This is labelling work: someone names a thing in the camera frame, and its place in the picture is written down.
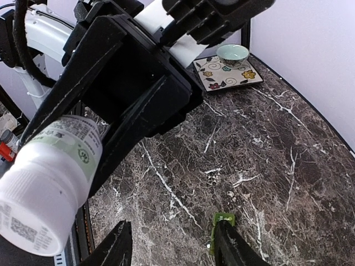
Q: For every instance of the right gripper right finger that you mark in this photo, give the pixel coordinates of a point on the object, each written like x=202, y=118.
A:
x=232, y=249

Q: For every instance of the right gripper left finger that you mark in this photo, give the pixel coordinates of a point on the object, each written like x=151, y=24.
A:
x=115, y=250

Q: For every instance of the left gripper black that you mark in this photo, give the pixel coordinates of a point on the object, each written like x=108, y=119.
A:
x=123, y=73

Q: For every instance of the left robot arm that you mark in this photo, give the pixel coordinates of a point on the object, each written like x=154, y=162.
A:
x=33, y=41

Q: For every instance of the floral square plate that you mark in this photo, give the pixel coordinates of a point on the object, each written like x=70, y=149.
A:
x=214, y=75

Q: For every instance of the pale green bowl left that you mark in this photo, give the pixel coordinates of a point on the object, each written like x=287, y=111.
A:
x=232, y=55

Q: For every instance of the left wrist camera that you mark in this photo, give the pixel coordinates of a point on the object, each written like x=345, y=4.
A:
x=187, y=28

